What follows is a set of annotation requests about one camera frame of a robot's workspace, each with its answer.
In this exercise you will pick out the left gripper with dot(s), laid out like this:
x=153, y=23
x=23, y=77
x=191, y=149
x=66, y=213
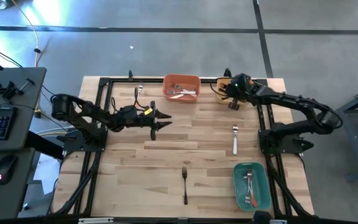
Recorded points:
x=143, y=121

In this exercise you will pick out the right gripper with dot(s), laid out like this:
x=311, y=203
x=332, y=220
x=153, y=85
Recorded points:
x=239, y=95

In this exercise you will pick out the all-metal silver fork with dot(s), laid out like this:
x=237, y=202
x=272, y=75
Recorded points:
x=184, y=186

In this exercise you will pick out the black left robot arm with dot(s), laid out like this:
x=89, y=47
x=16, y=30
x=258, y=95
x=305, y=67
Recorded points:
x=82, y=113

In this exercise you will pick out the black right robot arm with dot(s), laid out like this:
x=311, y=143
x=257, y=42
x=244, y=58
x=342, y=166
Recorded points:
x=291, y=102

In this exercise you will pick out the yellow plastic bin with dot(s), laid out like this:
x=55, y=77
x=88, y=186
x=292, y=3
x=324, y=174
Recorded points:
x=220, y=99

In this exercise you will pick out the yellow label tag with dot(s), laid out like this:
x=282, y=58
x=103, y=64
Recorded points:
x=148, y=111

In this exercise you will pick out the black table clamp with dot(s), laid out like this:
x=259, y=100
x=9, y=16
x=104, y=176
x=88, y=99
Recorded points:
x=227, y=72
x=130, y=74

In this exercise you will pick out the orange plastic bin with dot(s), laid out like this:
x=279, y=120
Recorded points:
x=194, y=81

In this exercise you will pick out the teal plastic bin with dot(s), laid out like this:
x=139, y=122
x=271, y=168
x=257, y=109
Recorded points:
x=261, y=186

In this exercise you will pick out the black box device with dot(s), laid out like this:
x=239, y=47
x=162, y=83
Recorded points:
x=262, y=217

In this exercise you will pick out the grey side desk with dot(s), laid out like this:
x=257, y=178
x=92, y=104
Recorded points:
x=26, y=93

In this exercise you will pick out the black desk clamp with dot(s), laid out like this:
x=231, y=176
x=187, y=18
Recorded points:
x=9, y=90

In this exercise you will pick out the black computer mouse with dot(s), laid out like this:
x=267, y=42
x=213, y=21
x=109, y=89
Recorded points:
x=6, y=168

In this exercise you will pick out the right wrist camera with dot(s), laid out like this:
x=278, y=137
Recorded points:
x=238, y=81

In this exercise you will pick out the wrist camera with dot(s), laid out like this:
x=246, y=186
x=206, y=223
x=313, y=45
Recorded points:
x=238, y=81
x=127, y=112

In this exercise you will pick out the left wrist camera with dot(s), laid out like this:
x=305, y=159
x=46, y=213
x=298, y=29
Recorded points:
x=127, y=112

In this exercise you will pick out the black aluminium table frame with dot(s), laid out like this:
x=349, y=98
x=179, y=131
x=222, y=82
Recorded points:
x=123, y=80

